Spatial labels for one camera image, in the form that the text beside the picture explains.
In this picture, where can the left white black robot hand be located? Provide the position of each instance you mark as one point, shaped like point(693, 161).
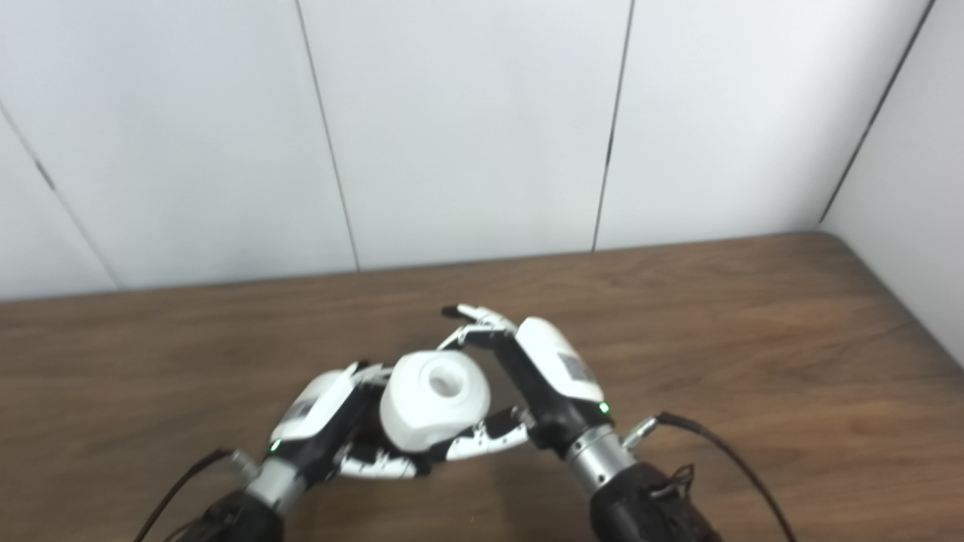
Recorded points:
point(316, 406)

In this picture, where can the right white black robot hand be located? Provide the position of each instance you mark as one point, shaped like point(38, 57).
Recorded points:
point(557, 369)

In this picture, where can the round white plastic piece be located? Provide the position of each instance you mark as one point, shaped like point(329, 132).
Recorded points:
point(422, 414)

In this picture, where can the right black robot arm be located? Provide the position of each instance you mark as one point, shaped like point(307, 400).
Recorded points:
point(640, 504)

